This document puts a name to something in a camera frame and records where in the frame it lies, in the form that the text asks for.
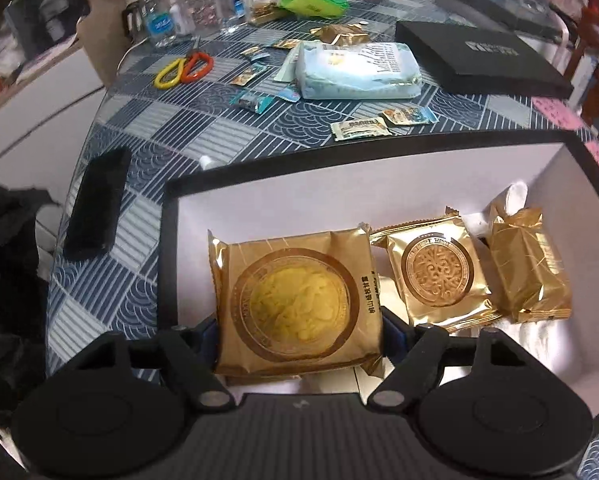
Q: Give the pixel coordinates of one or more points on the blue patterned desktop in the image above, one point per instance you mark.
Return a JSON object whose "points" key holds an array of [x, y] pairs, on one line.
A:
{"points": [[179, 125]]}

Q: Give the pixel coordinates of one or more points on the white mini fridge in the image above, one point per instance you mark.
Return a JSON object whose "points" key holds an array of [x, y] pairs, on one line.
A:
{"points": [[504, 15]]}

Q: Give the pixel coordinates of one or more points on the black cardboard box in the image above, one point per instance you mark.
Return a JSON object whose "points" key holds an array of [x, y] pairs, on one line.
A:
{"points": [[329, 185]]}

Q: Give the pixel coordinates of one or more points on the dark cloth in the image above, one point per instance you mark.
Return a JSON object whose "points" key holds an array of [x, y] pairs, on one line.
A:
{"points": [[9, 285]]}

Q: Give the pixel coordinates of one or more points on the small clear bottle blue label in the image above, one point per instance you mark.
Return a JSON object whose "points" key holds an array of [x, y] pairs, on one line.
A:
{"points": [[229, 2]]}

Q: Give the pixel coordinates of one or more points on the small candy wrapper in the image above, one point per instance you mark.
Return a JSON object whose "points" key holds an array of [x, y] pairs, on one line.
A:
{"points": [[247, 75], [256, 53], [287, 44]]}

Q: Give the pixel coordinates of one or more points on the teal candy wrapper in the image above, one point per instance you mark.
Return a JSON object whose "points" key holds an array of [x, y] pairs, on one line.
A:
{"points": [[259, 100]]}

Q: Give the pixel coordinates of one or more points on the black phone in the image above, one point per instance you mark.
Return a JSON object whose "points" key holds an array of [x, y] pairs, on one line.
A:
{"points": [[96, 205]]}

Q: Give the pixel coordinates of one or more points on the gold mooncake packet round window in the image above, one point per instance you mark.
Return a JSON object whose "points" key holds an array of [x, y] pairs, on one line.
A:
{"points": [[437, 275]]}

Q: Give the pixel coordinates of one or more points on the plastic bottle blue label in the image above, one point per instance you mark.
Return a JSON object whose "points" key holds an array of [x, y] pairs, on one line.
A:
{"points": [[159, 15]]}

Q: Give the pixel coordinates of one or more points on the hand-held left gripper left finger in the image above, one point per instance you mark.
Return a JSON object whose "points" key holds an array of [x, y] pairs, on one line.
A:
{"points": [[208, 342]]}

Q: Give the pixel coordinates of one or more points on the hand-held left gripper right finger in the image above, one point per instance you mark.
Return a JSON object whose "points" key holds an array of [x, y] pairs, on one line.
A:
{"points": [[397, 340]]}

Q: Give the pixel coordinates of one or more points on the clear plastic bottle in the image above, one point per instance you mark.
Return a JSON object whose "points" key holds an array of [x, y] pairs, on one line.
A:
{"points": [[193, 7]]}

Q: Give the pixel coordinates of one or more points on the blue white candy wrapper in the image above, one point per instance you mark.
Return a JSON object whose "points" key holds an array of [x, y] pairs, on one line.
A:
{"points": [[409, 116]]}

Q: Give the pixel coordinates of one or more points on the large gold mooncake packet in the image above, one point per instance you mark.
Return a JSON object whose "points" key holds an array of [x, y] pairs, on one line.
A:
{"points": [[289, 300]]}

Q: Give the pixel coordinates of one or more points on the black box lid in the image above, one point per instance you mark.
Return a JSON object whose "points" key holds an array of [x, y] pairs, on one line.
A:
{"points": [[479, 60]]}

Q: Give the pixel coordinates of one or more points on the plain gold mooncake packet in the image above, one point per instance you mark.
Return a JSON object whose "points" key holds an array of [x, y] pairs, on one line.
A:
{"points": [[529, 270]]}

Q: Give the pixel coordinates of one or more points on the white wet wipes pack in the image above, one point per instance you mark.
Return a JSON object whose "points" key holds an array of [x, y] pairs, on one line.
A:
{"points": [[359, 70]]}

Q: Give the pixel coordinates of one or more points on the flat gold snack packet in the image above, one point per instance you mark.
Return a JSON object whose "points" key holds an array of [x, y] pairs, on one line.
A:
{"points": [[342, 35]]}

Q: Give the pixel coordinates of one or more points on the white brown candy wrapper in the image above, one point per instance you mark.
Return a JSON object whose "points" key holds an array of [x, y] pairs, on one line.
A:
{"points": [[362, 127]]}

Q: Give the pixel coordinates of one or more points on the brown wooden chair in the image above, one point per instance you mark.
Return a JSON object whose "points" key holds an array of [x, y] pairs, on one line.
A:
{"points": [[597, 60]]}

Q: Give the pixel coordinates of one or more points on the gold metal object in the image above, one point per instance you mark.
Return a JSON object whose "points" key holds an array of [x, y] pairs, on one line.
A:
{"points": [[265, 14]]}

